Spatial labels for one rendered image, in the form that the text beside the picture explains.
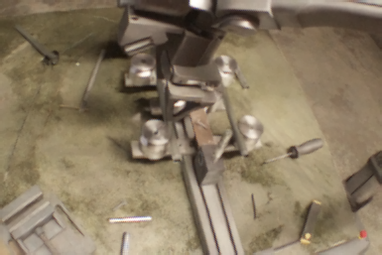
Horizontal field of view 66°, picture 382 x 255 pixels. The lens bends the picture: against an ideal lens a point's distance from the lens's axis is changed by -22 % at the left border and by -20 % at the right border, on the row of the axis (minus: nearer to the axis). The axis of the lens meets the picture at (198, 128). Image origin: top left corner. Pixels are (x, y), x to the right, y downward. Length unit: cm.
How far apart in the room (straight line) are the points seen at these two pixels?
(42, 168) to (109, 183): 14
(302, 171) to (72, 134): 49
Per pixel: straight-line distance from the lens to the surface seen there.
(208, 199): 64
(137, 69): 72
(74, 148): 69
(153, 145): 61
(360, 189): 118
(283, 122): 84
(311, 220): 72
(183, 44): 43
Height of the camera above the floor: 146
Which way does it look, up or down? 51 degrees down
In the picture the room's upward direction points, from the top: 22 degrees clockwise
